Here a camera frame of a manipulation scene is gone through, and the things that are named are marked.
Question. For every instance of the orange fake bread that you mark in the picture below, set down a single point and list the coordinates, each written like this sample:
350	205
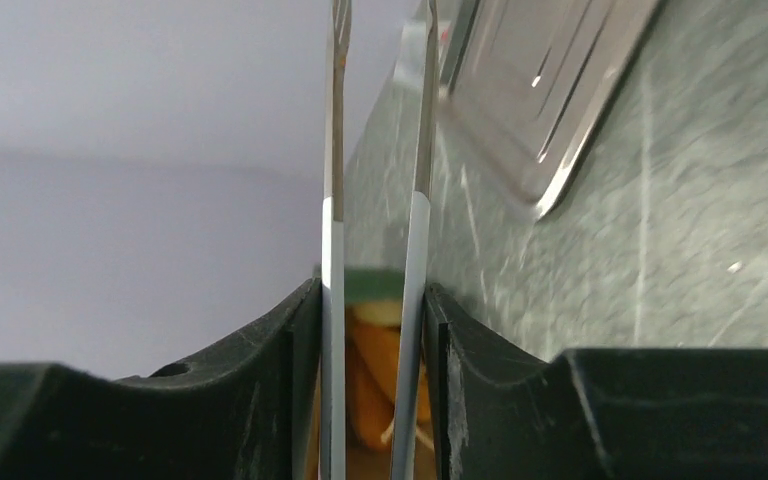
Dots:
372	357

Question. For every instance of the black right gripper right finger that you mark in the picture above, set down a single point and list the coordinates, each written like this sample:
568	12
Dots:
591	413

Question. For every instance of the green paper bag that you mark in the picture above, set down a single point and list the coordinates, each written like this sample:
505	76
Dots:
368	284

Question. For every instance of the metal baking tray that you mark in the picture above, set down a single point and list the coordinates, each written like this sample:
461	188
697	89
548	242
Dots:
527	83

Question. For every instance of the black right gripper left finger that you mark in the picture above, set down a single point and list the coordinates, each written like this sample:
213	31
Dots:
241	408

